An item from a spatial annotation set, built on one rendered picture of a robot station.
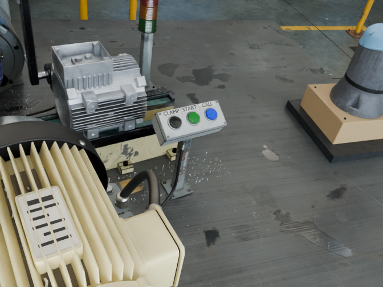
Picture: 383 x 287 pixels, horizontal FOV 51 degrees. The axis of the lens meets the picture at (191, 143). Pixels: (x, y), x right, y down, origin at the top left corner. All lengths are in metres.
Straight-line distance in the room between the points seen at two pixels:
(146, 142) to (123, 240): 0.82
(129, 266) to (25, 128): 0.18
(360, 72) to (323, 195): 0.42
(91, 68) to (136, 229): 0.63
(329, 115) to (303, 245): 0.50
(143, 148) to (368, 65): 0.74
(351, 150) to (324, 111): 0.16
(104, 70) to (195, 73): 0.72
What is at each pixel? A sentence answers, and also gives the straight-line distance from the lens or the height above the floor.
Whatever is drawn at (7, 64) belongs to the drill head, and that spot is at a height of 1.02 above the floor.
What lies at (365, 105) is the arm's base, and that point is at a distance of 1.44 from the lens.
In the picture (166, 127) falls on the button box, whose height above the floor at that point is 1.06.
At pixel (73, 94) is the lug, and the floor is 1.08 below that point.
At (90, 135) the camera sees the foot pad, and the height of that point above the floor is 0.97.
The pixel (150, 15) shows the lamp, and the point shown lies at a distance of 1.38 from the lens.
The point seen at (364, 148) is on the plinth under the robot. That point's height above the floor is 0.83.
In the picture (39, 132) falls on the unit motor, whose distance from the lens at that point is 0.44.
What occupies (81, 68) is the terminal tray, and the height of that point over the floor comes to 1.14.
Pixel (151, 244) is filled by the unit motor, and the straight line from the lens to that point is 0.41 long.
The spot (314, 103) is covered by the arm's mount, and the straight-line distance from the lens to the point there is 1.51.
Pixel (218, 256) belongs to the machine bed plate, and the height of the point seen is 0.80.
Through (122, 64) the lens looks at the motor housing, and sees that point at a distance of 1.07.
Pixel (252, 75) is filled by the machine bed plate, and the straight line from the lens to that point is 1.74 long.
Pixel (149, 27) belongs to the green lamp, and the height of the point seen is 1.05.
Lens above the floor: 1.64
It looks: 40 degrees down
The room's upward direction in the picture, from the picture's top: 11 degrees clockwise
